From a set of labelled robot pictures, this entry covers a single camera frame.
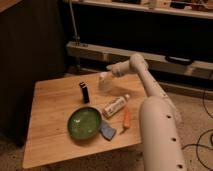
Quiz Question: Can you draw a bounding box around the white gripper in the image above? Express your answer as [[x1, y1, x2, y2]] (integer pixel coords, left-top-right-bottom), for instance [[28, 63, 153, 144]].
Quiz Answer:
[[106, 62, 130, 78]]

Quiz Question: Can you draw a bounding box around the white ceramic cup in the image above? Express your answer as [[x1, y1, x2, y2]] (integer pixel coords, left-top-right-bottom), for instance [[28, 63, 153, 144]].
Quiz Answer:
[[98, 72, 112, 92]]

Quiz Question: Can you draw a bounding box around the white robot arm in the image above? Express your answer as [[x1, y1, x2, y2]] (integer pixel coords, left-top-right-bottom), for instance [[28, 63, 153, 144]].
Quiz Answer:
[[107, 53, 187, 171]]

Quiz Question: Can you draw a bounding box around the green ceramic bowl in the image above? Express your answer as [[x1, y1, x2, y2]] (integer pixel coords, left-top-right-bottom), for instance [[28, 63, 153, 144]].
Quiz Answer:
[[67, 106, 102, 140]]

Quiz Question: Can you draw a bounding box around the white tube with cap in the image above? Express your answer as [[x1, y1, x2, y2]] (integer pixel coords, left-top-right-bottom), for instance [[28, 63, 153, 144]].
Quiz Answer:
[[103, 94, 130, 118]]

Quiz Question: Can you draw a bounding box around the orange toy carrot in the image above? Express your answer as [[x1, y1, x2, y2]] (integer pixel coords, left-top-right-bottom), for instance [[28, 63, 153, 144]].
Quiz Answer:
[[123, 108, 131, 132]]

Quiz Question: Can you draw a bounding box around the metal vertical pole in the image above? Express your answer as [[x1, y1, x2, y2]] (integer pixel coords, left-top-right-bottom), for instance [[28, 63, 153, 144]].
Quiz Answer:
[[69, 0, 81, 46]]

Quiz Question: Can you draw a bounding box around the blue cloth piece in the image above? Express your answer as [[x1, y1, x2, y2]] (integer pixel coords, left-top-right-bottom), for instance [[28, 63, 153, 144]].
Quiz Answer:
[[100, 121, 116, 141]]

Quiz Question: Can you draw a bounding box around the wooden folding table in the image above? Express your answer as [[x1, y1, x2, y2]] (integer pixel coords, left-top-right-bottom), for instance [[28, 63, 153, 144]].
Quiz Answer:
[[23, 74, 145, 169]]

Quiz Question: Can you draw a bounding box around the dark cabinet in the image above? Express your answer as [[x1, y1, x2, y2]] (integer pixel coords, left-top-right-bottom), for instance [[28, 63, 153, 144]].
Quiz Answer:
[[0, 0, 66, 146]]

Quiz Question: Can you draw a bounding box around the upper wooden shelf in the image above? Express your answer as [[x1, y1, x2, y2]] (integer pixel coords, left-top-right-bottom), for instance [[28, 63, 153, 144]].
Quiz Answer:
[[62, 0, 213, 20]]

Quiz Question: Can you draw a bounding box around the grey metal shelf rail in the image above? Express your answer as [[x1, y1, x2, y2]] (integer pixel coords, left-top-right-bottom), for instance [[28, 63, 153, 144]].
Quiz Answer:
[[66, 41, 213, 79]]

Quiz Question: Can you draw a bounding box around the black floor cable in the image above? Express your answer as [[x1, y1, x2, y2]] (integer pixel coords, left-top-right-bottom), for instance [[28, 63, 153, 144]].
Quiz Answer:
[[181, 71, 213, 164]]

